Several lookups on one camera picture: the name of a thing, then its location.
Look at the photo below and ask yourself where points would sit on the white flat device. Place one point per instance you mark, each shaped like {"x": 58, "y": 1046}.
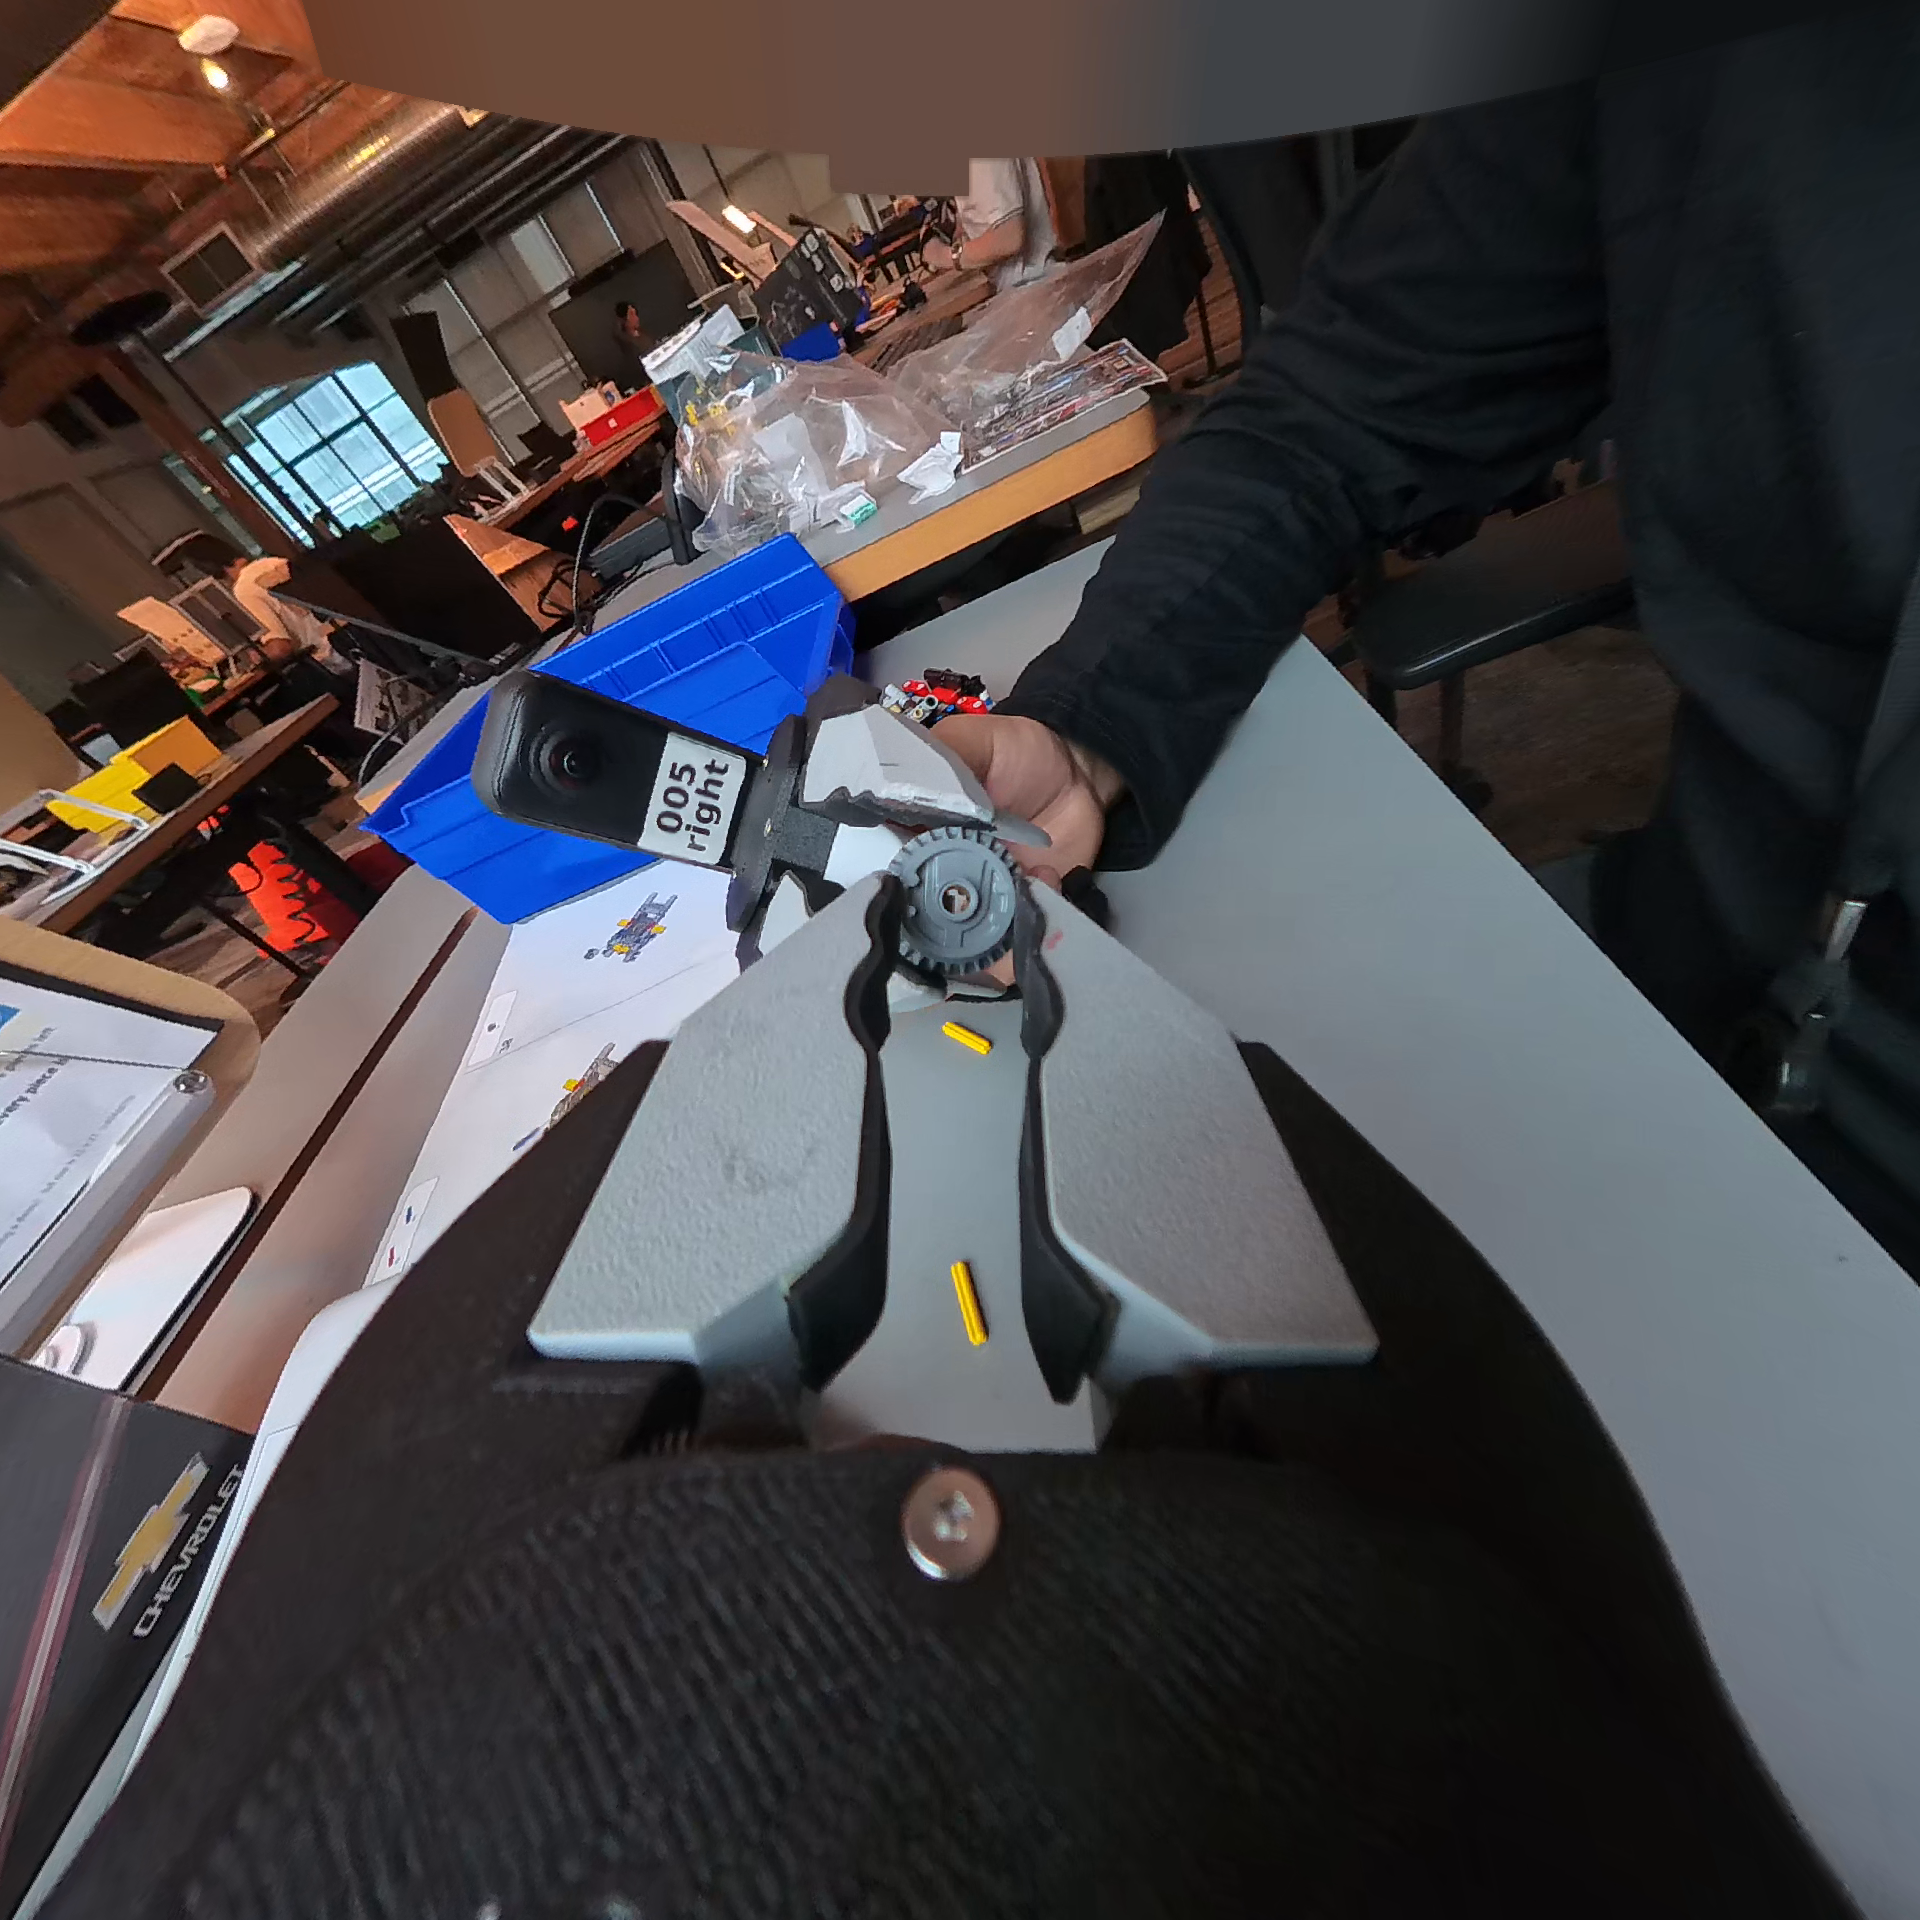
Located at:
{"x": 150, "y": 1289}

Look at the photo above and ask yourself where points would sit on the yellow lego axle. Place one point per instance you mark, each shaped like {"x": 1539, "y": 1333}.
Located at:
{"x": 969, "y": 1299}
{"x": 967, "y": 1039}

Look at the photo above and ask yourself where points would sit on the grey lego differential gear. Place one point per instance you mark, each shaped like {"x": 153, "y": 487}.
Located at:
{"x": 955, "y": 902}

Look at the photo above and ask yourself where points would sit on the person's right forearm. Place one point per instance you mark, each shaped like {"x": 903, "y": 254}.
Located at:
{"x": 1275, "y": 495}

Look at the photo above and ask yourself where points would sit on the large paned window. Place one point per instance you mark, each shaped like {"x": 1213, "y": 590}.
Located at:
{"x": 322, "y": 434}

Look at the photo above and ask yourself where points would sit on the black lego set box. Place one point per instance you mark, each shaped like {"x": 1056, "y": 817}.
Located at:
{"x": 90, "y": 1576}

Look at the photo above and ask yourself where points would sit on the person's right hand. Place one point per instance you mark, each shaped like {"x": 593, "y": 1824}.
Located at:
{"x": 1050, "y": 797}

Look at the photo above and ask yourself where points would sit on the blue plastic bin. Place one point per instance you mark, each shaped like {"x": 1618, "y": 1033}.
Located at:
{"x": 674, "y": 675}

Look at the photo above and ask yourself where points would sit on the black office chair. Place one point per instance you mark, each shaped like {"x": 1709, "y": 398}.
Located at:
{"x": 1499, "y": 630}

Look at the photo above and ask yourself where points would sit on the pile of loose lego pieces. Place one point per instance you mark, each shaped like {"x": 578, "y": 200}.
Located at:
{"x": 938, "y": 693}

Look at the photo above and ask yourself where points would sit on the wooden workbench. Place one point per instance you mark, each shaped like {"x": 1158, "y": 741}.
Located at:
{"x": 255, "y": 750}

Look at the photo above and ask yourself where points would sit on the orange black patterned object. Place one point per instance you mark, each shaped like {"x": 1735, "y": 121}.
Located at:
{"x": 285, "y": 902}

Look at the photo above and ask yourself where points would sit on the lego instruction booklet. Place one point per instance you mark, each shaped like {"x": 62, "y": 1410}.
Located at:
{"x": 600, "y": 991}

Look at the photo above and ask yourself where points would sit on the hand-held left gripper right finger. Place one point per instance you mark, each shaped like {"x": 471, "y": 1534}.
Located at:
{"x": 1185, "y": 1185}

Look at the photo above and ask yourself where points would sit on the clear acrylic sign holder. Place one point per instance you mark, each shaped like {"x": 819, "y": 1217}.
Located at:
{"x": 77, "y": 1125}

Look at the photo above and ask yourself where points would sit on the yellow storage bin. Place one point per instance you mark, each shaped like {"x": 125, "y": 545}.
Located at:
{"x": 150, "y": 765}

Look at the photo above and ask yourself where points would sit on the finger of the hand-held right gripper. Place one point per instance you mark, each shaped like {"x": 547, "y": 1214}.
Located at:
{"x": 863, "y": 744}
{"x": 938, "y": 786}

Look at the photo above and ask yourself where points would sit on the heap of clear plastic bags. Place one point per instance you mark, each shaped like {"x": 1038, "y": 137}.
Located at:
{"x": 797, "y": 434}

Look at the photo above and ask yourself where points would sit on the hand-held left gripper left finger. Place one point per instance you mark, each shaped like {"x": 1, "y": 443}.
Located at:
{"x": 720, "y": 1185}

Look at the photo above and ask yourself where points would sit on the wood-edged grey table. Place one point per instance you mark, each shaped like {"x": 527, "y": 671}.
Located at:
{"x": 991, "y": 495}

